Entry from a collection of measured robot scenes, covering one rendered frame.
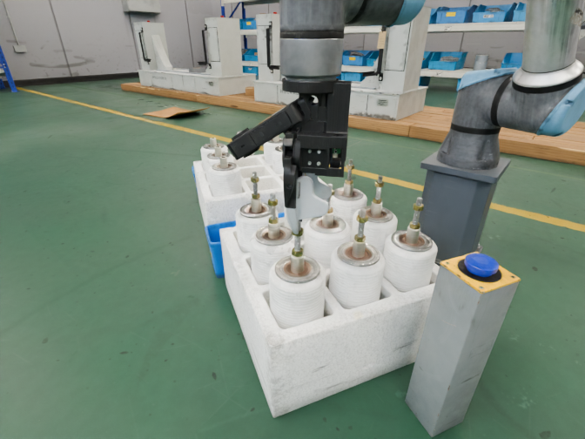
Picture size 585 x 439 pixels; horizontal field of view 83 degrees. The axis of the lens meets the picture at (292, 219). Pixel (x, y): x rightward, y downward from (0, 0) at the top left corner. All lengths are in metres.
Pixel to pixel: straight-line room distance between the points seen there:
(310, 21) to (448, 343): 0.46
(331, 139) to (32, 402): 0.71
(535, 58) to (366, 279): 0.54
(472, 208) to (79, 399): 0.97
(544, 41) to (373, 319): 0.60
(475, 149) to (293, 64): 0.64
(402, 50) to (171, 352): 2.34
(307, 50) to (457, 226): 0.72
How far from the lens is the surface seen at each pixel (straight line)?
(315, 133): 0.43
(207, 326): 0.84
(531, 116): 0.89
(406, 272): 0.65
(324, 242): 0.66
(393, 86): 2.67
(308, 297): 0.54
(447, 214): 1.00
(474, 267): 0.49
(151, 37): 5.02
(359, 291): 0.60
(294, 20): 0.41
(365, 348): 0.65
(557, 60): 0.85
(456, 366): 0.57
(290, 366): 0.59
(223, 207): 1.00
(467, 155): 0.96
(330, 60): 0.42
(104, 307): 0.98
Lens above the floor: 0.59
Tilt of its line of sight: 28 degrees down
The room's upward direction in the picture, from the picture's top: straight up
